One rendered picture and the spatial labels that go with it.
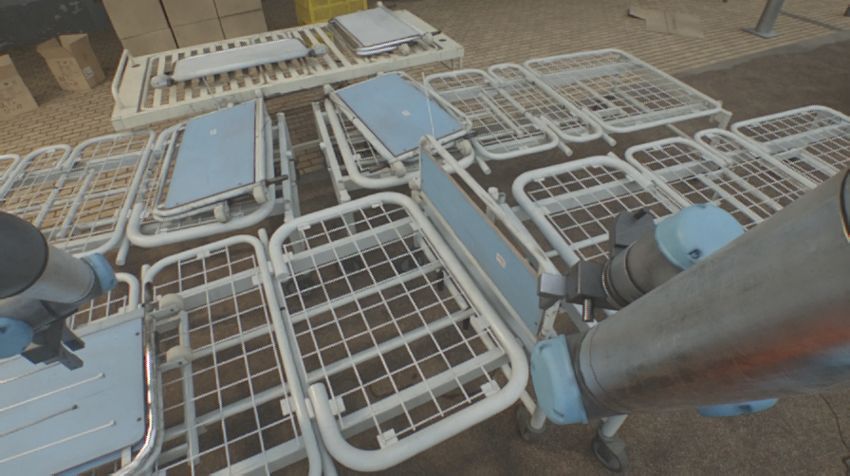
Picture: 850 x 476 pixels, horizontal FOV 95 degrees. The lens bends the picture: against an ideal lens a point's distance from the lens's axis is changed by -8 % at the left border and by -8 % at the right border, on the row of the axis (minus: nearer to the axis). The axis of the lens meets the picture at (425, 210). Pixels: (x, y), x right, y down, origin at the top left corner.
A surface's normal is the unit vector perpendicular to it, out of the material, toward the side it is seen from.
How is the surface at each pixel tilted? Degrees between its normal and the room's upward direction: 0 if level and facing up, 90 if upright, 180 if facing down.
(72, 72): 90
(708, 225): 24
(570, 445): 0
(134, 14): 90
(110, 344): 5
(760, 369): 103
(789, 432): 0
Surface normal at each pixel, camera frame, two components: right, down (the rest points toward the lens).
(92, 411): 0.01, -0.70
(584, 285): 0.04, -0.42
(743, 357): -0.84, 0.47
